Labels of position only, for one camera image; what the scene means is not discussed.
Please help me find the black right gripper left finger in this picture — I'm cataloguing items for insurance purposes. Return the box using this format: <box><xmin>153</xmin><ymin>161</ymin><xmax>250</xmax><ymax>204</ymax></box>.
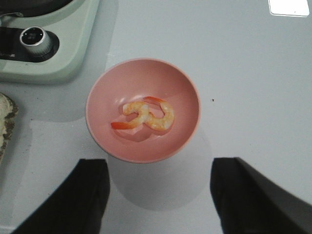
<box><xmin>13</xmin><ymin>159</ymin><xmax>110</xmax><ymax>234</ymax></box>

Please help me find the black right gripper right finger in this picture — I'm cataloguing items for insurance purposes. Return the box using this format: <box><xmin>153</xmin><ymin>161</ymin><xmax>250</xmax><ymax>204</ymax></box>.
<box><xmin>210</xmin><ymin>157</ymin><xmax>312</xmax><ymax>234</ymax></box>

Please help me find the orange cooked shrimp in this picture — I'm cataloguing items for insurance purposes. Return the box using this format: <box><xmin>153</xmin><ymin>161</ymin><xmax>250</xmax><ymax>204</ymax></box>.
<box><xmin>111</xmin><ymin>101</ymin><xmax>149</xmax><ymax>130</ymax></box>
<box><xmin>143</xmin><ymin>96</ymin><xmax>176</xmax><ymax>131</ymax></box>

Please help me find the white bread slice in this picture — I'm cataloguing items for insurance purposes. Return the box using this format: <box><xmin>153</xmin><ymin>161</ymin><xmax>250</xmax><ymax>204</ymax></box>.
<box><xmin>0</xmin><ymin>93</ymin><xmax>19</xmax><ymax>162</ymax></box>

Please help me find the mint green breakfast maker base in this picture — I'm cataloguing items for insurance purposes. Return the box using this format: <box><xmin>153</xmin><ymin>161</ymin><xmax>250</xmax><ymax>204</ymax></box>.
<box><xmin>0</xmin><ymin>0</ymin><xmax>99</xmax><ymax>84</ymax></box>

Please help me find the pink plastic bowl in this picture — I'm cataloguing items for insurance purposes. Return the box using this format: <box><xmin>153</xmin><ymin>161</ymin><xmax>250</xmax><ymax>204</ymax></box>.
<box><xmin>85</xmin><ymin>58</ymin><xmax>200</xmax><ymax>163</ymax></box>

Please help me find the right silver control knob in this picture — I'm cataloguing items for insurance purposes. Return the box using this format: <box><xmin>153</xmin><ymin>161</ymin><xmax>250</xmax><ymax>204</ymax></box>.
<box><xmin>19</xmin><ymin>26</ymin><xmax>53</xmax><ymax>57</ymax></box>

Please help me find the black round frying pan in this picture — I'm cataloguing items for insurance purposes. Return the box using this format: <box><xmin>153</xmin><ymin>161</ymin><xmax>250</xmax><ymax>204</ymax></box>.
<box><xmin>0</xmin><ymin>0</ymin><xmax>71</xmax><ymax>17</ymax></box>

